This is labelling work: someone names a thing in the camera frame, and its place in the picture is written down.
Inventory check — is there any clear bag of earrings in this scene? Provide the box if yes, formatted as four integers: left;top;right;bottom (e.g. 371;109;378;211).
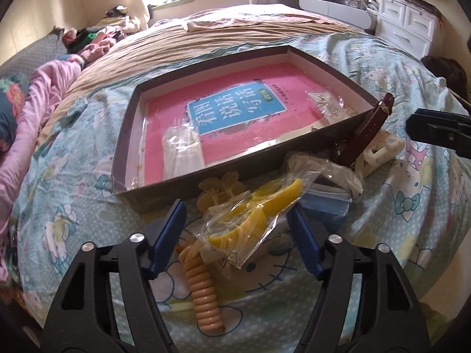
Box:
307;89;356;122

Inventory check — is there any dark basket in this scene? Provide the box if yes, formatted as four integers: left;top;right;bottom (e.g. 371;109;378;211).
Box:
421;55;471;104

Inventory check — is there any clear plastic bag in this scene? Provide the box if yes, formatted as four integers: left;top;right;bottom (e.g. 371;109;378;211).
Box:
285;151;365;195
162;125;207;181

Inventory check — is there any small blue box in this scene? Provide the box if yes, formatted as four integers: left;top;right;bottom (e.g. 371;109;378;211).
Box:
302;187;350;225

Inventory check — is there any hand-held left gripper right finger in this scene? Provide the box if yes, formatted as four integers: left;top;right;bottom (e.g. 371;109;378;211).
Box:
286;206;433;353

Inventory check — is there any tan blanket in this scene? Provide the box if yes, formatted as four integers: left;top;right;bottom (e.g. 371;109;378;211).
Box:
37;4;365;148

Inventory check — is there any dark floral pillow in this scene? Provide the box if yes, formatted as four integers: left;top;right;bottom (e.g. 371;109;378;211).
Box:
0;74;30;151

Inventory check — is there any grey quilted pillow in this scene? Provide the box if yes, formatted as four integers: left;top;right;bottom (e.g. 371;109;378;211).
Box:
0;31;70;78

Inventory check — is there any pink book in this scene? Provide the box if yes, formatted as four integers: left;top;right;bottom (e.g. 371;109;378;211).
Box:
142;62;359;186

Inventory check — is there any light blue cartoon bedcover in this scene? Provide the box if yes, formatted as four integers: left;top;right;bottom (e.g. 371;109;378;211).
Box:
11;33;471;342

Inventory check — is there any translucent flower hair claw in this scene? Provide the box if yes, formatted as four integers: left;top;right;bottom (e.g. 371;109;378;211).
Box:
197;177;245;212

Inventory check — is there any white drawer cabinet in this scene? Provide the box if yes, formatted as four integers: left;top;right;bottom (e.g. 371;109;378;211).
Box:
375;0;440;59

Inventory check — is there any pink quilt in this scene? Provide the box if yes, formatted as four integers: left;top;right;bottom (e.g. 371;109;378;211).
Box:
0;55;83;280

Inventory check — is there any shallow brown cardboard box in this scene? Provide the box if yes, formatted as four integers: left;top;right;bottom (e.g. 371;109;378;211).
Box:
111;45;385;214

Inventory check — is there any pile of clothes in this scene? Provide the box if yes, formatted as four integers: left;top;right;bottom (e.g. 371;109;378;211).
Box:
62;5;148;63

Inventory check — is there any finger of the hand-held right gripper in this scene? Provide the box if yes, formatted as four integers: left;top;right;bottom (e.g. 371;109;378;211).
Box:
407;108;471;152

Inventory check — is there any beige spiral hair tie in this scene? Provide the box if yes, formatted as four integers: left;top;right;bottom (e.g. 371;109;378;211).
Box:
178;241;226;333

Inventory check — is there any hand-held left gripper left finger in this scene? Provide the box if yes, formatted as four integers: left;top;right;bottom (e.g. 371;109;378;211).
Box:
39;199;188;353

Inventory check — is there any white lattice hair claw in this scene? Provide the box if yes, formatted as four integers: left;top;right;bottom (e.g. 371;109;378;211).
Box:
355;130;403;177

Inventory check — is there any yellow hair claw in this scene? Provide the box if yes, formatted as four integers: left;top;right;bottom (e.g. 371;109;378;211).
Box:
200;178;321;269

